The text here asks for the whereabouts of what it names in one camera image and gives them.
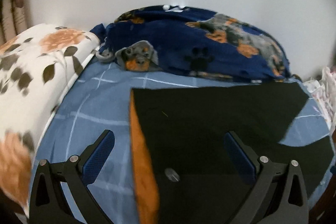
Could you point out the blue checked bed sheet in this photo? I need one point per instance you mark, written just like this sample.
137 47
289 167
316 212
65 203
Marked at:
99 100

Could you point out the white floral pillow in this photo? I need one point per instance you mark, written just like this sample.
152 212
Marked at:
38 68

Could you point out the white patterned cloth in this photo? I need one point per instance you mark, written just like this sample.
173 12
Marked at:
323 91

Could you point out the navy dog print blanket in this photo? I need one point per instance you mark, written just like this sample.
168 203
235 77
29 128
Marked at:
191 42

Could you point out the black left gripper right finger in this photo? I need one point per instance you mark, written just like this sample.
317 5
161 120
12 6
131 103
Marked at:
277 194

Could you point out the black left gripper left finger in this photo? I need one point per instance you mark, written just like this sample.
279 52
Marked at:
48 203

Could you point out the black pants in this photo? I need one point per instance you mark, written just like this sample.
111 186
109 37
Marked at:
181 169

